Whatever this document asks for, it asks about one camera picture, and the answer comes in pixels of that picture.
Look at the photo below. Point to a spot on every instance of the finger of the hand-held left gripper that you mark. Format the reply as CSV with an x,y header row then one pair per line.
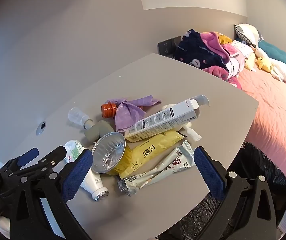
x,y
29,154
55,155

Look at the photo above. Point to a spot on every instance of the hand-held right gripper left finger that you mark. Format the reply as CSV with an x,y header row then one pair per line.
x,y
77,175

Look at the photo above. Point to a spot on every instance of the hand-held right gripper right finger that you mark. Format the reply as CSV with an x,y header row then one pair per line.
x,y
209,173

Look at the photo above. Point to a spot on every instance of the clear plastic cup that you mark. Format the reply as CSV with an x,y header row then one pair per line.
x,y
76,115

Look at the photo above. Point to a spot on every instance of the trash bin with black bag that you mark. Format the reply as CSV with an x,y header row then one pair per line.
x,y
258,160

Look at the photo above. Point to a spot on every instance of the long white carton box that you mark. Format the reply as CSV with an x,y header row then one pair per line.
x,y
158,122

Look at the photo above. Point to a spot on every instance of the person's left hand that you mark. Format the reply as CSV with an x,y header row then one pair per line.
x,y
2,228

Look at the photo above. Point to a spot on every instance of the small white plastic bottle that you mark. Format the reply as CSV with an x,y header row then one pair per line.
x,y
92,182

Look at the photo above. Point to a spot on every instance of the metal table grommet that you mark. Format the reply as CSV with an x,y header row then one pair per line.
x,y
41,127

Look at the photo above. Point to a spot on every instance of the silver foil bowl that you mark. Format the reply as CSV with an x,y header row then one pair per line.
x,y
107,152

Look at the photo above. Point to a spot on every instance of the white plastic nozzle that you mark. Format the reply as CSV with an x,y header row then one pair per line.
x,y
191,133

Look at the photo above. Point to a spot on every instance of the white snack wrapper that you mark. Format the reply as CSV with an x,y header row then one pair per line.
x,y
163,166

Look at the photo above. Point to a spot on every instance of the grey plastic tube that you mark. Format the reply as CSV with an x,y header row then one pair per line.
x,y
97,131

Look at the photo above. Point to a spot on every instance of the yellow snack packet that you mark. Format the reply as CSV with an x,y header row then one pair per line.
x,y
148,152

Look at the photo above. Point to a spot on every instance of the orange cap bottle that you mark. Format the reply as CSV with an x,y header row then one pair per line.
x,y
109,110

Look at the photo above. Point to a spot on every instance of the purple plastic bag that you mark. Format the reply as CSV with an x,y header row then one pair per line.
x,y
130,115

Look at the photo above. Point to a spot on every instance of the bed with pink sheet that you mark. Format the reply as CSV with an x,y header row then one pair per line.
x,y
273,120

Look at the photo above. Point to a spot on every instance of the light pink printed blanket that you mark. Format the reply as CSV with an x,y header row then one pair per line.
x,y
235,60

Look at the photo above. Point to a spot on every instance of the pale yellow plush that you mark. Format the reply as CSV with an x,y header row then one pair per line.
x,y
250,61

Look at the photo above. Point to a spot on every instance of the yellow duck plush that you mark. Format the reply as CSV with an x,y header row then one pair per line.
x,y
264,63

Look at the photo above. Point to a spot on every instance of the white goose plush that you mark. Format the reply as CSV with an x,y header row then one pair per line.
x,y
285,72

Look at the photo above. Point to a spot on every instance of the navy printed blanket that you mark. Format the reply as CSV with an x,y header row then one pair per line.
x,y
195,47

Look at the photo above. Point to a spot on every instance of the pink fleece blanket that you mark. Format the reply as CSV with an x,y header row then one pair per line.
x,y
213,46

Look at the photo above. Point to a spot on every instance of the white printed pillow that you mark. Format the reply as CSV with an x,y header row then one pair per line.
x,y
243,47

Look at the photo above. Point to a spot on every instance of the yellow cloth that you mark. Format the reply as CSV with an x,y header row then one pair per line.
x,y
225,39

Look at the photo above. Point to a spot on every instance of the teal pillow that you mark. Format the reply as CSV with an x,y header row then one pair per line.
x,y
280,53

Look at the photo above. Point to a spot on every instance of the checkered pillow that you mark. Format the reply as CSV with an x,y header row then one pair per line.
x,y
248,33

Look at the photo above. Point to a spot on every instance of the dark wall socket panel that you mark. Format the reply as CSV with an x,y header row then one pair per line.
x,y
166,46

